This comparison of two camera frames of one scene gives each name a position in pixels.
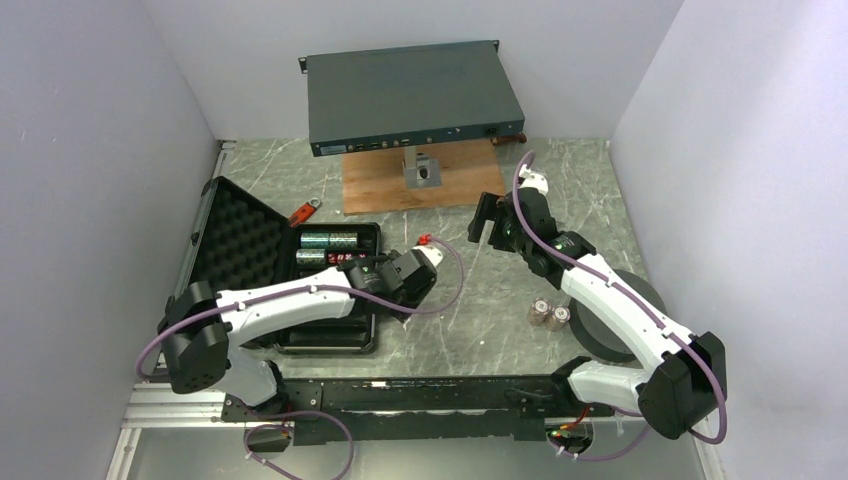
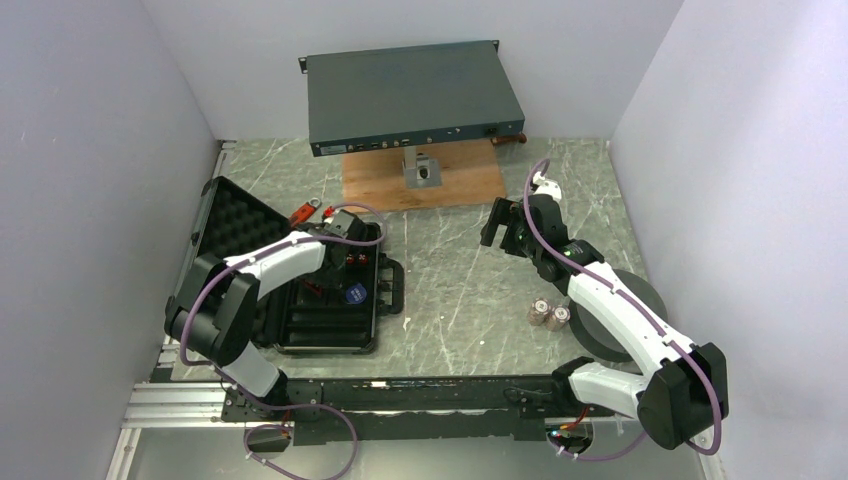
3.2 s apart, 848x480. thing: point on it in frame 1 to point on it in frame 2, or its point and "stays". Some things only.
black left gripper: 412,299 to 334,277
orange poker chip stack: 559,317 stays
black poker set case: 235,243 stays
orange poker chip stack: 539,312 stays
